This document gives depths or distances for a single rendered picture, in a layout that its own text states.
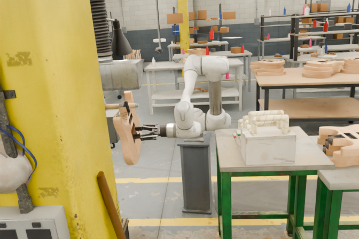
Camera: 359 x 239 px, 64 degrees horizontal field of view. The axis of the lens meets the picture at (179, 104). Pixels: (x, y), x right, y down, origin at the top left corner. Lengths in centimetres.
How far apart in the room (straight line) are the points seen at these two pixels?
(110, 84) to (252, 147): 85
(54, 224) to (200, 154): 198
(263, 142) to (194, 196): 128
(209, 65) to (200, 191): 121
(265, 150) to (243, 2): 1136
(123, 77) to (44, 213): 102
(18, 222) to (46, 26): 39
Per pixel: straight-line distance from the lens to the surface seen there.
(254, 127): 160
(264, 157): 168
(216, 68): 206
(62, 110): 62
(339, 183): 170
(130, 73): 156
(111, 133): 209
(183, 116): 159
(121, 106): 169
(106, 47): 163
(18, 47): 60
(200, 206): 282
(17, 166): 65
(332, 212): 183
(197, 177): 265
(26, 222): 69
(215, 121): 243
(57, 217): 67
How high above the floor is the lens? 174
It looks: 16 degrees down
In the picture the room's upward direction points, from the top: 4 degrees counter-clockwise
